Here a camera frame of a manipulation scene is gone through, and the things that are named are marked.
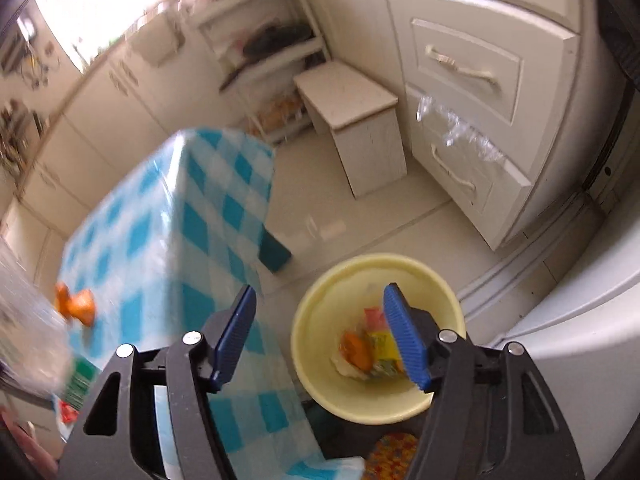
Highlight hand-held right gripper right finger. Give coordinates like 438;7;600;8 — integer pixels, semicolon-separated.
382;283;586;480

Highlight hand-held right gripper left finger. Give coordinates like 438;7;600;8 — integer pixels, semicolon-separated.
57;285;258;480

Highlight small orange peel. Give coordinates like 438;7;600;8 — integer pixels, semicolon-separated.
340;331;376;372

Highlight yellow plastic bin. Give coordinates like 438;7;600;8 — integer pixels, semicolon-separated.
291;253;468;423

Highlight large orange peel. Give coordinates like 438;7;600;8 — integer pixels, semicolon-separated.
55;282;96;326

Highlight clear plastic bottle green label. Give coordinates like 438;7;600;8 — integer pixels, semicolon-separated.
0;240;96;406

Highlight table with blue checked tablecloth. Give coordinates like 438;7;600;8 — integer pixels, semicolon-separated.
59;127;368;480

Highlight colourful patterned cloth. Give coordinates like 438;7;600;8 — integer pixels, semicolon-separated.
365;432;421;480

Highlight white refrigerator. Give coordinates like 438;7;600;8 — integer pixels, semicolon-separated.
460;0;640;480

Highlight clear bag of brown food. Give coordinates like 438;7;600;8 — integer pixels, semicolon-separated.
250;95;306;136

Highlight white wooden stool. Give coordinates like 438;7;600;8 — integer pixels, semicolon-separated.
294;62;407;198

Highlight white lower kitchen cabinets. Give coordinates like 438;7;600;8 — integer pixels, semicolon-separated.
0;0;586;281

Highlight white storage rack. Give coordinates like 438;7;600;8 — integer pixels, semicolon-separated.
192;0;331;146

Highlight black frying pan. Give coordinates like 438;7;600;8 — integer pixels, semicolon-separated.
220;22;313;86

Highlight kitchen window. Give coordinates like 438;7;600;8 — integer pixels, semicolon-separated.
35;0;211;71

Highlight clear bag on drawer handle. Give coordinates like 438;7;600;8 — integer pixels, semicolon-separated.
416;95;506;163

